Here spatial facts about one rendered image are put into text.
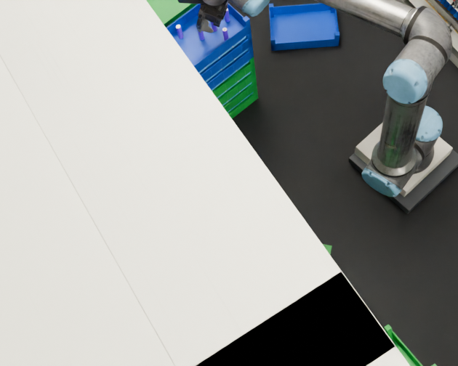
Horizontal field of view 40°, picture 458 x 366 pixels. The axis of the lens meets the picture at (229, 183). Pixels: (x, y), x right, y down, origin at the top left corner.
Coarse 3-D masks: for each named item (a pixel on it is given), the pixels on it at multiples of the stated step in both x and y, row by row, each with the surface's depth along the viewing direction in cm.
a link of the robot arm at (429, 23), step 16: (320, 0) 191; (336, 0) 186; (352, 0) 183; (368, 0) 181; (384, 0) 180; (368, 16) 182; (384, 16) 179; (400, 16) 177; (416, 16) 173; (432, 16) 172; (400, 32) 178; (416, 32) 173; (432, 32) 170; (448, 32) 171; (448, 48) 170
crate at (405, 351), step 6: (390, 330) 228; (390, 336) 231; (396, 336) 227; (396, 342) 231; (402, 342) 225; (402, 348) 228; (402, 354) 228; (408, 354) 226; (408, 360) 226; (414, 360) 222
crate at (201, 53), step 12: (192, 12) 236; (180, 24) 236; (192, 24) 238; (228, 24) 236; (240, 24) 236; (192, 36) 236; (204, 36) 235; (216, 36) 234; (228, 36) 234; (240, 36) 231; (192, 48) 234; (204, 48) 233; (216, 48) 226; (228, 48) 232; (192, 60) 231; (204, 60) 227
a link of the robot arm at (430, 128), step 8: (424, 112) 225; (432, 112) 225; (424, 120) 224; (432, 120) 224; (440, 120) 224; (424, 128) 223; (432, 128) 223; (440, 128) 223; (424, 136) 221; (432, 136) 221; (416, 144) 223; (424, 144) 224; (432, 144) 227; (424, 152) 225
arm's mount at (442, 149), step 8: (368, 136) 253; (376, 136) 252; (360, 144) 252; (368, 144) 251; (440, 144) 249; (448, 144) 249; (360, 152) 252; (368, 152) 250; (440, 152) 248; (448, 152) 248; (368, 160) 251; (432, 160) 247; (440, 160) 248; (432, 168) 248; (416, 176) 245; (424, 176) 247; (408, 184) 244; (416, 184) 247; (400, 192) 248; (408, 192) 247
